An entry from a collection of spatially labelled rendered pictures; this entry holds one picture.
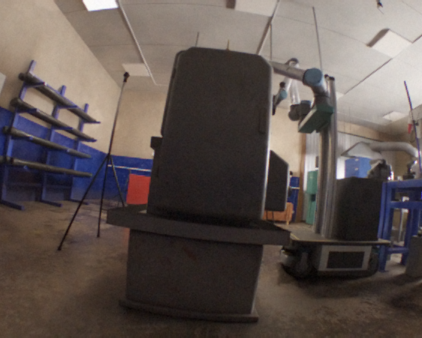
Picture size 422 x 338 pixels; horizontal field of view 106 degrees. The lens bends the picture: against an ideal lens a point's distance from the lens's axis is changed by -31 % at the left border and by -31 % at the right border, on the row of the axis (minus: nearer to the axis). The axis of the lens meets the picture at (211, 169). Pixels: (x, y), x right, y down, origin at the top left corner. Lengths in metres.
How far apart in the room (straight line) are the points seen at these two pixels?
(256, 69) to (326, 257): 1.40
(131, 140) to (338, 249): 6.12
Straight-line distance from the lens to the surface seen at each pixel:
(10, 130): 3.44
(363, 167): 3.17
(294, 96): 2.64
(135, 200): 4.94
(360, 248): 1.96
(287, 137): 6.98
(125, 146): 6.89
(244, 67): 1.10
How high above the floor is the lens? 0.60
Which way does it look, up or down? 6 degrees up
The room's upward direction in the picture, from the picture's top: 7 degrees clockwise
